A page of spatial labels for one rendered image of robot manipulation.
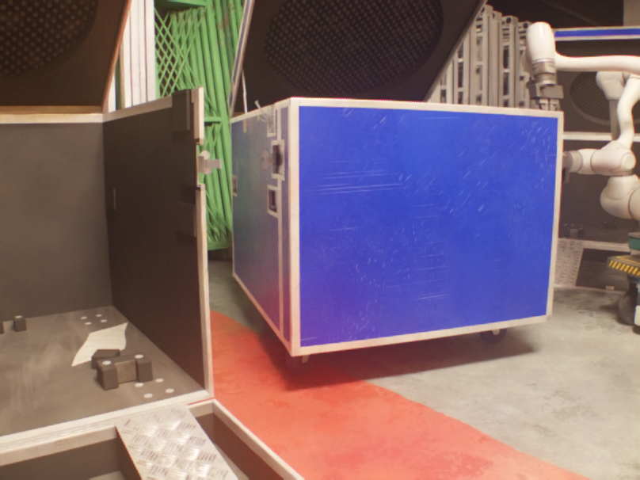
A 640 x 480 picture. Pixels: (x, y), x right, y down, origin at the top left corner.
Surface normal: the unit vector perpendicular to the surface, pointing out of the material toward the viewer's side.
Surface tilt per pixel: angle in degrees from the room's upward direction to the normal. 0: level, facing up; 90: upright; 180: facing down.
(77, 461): 91
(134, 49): 87
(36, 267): 90
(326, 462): 0
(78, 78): 138
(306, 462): 0
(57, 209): 90
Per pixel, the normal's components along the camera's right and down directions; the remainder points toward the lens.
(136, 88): 0.64, 0.08
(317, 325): 0.31, 0.16
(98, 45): 0.39, 0.83
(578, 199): -0.50, 0.15
